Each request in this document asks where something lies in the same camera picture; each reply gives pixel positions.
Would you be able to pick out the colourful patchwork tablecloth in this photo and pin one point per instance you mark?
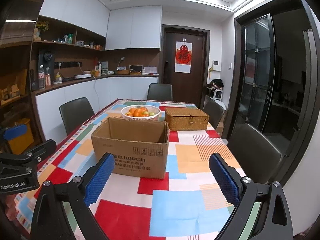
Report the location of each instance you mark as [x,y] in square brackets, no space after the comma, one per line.
[186,204]

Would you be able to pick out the brown cardboard box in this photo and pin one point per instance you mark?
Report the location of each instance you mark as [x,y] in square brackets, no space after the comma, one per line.
[140,148]

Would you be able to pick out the dark chair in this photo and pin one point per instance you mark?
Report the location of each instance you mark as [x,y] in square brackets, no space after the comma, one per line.
[215,112]
[258,157]
[75,112]

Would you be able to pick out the white intercom wall panel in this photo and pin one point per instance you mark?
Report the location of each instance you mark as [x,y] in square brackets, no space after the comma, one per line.
[216,66]

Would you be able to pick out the dark wooden door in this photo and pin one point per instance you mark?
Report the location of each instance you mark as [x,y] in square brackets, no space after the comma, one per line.
[185,87]

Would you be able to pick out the woven wicker basket box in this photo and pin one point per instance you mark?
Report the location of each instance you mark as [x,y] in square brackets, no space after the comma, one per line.
[186,119]

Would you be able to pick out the white fruit basket bowl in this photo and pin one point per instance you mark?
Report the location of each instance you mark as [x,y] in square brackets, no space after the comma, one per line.
[140,112]

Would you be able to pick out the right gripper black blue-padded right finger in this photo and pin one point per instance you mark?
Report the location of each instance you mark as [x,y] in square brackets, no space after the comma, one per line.
[260,210]

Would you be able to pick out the red fu door calendar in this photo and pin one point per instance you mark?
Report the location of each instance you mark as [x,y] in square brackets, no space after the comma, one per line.
[183,56]

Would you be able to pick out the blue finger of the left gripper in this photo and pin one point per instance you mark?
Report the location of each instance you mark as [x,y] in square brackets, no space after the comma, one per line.
[14,132]

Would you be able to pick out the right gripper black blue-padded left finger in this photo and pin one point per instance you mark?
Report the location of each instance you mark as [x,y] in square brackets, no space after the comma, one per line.
[49,218]

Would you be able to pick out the dark chair right far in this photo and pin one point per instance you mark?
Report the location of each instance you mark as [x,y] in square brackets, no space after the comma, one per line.
[215,112]

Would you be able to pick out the dark chair far end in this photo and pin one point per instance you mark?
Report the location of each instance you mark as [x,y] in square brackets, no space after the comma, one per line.
[160,92]

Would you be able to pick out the water bottle on counter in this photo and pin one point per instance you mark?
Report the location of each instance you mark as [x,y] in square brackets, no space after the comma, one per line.
[41,77]

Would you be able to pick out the white upper wall cabinet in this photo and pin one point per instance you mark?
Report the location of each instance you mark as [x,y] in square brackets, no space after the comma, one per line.
[136,27]

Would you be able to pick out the dark chair right near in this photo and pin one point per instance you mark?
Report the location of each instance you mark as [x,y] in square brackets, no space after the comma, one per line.
[258,157]

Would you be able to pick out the dark chair left side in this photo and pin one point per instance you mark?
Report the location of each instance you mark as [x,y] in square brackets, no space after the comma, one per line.
[75,112]

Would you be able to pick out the black glass sliding door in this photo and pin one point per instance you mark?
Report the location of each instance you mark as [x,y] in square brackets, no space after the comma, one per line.
[259,69]

